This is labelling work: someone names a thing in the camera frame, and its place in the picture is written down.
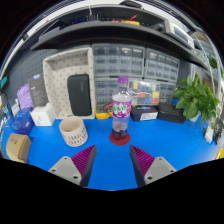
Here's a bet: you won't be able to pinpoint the green potted plant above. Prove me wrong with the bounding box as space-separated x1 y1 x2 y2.
172 73 223 131

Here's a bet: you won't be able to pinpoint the yellow multimeter with red leads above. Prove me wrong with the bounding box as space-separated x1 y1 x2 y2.
95 103 114 120

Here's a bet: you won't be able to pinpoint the black zip case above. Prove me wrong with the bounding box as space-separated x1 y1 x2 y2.
66 73 93 117

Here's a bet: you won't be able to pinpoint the small white box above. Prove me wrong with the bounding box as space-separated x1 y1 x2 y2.
10 101 21 116

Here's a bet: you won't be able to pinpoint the clear purple-capped drink bottle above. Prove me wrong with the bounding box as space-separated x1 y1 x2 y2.
111 75 133 140

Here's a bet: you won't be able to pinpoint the purple plastic bag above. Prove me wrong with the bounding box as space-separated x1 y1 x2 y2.
16 83 35 110

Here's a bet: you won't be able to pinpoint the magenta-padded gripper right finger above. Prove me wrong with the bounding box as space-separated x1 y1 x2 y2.
128 144 177 189

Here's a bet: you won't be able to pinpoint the brown cardboard box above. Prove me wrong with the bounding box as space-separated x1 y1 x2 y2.
5 132 33 164

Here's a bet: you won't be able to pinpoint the beige patterned cup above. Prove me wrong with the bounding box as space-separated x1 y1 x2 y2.
58 115 89 148

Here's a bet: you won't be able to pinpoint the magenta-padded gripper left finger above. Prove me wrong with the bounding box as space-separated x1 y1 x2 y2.
48 144 98 188

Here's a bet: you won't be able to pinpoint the plain black box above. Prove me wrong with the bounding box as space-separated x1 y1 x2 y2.
157 102 187 125

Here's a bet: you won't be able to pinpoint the black wall shelf unit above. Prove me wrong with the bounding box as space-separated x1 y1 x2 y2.
29 1 209 70

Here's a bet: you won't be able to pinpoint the beige perforated tray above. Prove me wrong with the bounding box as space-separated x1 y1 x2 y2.
42 46 97 120

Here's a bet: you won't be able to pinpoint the dark grey flat box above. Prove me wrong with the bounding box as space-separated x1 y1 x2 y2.
27 73 50 108

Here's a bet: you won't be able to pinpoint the black box with white label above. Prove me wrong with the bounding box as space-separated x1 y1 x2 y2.
130 105 159 122

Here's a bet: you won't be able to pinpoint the blue product box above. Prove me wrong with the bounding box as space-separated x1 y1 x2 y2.
10 107 35 136

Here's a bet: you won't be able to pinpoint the flat round red coaster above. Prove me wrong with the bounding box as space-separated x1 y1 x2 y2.
109 132 132 146

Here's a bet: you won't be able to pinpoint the clear organizer box colourful parts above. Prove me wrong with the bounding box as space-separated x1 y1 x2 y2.
128 79 161 108

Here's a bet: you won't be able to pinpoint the teal box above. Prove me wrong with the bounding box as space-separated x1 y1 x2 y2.
0 75 8 89

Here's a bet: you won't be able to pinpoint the white product box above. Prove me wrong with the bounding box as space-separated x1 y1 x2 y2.
29 102 57 127

